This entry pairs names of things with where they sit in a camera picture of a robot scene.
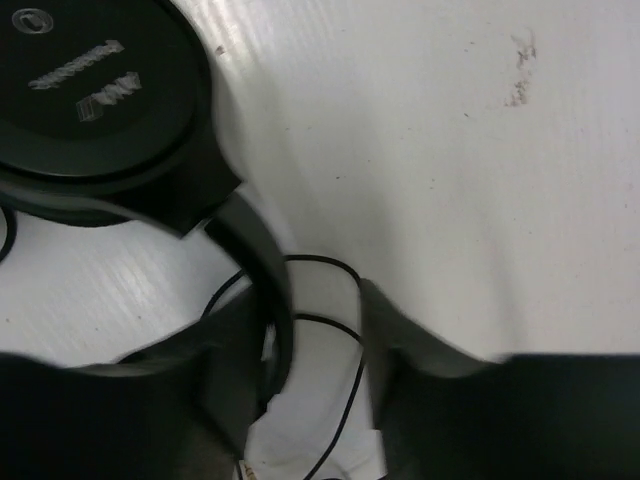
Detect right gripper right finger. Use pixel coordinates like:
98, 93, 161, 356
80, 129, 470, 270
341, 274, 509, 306
360, 280, 639, 479

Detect black Panasonic wired headphones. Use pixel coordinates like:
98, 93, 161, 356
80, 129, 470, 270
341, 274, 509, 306
1, 1, 295, 401

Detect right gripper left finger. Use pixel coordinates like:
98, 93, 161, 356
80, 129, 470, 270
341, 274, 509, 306
1, 287, 280, 479

